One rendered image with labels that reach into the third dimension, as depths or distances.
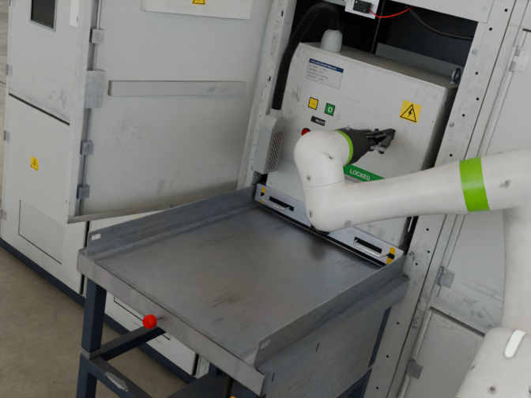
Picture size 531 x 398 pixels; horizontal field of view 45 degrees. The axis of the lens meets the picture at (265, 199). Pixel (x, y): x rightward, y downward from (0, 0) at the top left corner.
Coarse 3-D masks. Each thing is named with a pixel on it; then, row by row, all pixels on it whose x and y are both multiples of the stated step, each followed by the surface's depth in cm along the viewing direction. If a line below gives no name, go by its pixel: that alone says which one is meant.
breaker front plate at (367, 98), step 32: (352, 64) 182; (288, 96) 197; (320, 96) 190; (352, 96) 184; (384, 96) 178; (416, 96) 172; (288, 128) 199; (320, 128) 192; (352, 128) 186; (384, 128) 180; (416, 128) 174; (384, 160) 182; (416, 160) 176; (288, 192) 204; (384, 224) 186
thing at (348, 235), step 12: (276, 192) 206; (276, 204) 207; (288, 204) 204; (300, 204) 201; (300, 216) 202; (348, 228) 192; (348, 240) 193; (360, 240) 190; (372, 240) 188; (396, 252) 184
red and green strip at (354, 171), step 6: (348, 168) 189; (354, 168) 188; (360, 168) 187; (348, 174) 189; (354, 174) 188; (360, 174) 187; (366, 174) 186; (372, 174) 185; (360, 180) 187; (366, 180) 186; (372, 180) 185
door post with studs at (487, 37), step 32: (512, 0) 153; (480, 32) 159; (480, 64) 160; (480, 96) 162; (448, 128) 169; (448, 160) 170; (416, 224) 180; (416, 256) 181; (416, 288) 183; (384, 384) 197
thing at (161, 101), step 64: (128, 0) 165; (192, 0) 174; (256, 0) 191; (128, 64) 172; (192, 64) 186; (256, 64) 201; (128, 128) 181; (192, 128) 195; (128, 192) 190; (192, 192) 206
